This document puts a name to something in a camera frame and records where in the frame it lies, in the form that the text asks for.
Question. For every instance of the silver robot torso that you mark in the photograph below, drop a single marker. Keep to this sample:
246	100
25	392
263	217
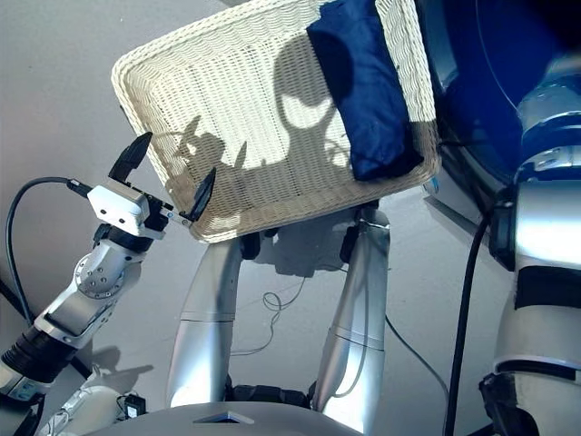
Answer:
227	420

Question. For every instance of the grey washing machine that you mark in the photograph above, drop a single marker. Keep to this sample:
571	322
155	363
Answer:
481	91

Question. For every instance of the silver robot leg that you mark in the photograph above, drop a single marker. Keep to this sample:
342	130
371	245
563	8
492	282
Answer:
354	318
204	318

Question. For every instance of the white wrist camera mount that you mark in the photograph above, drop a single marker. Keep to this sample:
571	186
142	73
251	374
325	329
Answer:
113	204

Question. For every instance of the pale woven basket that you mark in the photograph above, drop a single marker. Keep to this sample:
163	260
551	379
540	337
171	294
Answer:
236	100

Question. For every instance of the blue energy rating sticker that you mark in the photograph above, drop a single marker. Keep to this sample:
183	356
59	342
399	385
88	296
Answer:
432	187

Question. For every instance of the dark blue garment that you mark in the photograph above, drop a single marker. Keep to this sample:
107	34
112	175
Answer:
367	100

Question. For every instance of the black power adapter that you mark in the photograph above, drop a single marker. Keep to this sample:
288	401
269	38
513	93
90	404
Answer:
134	405

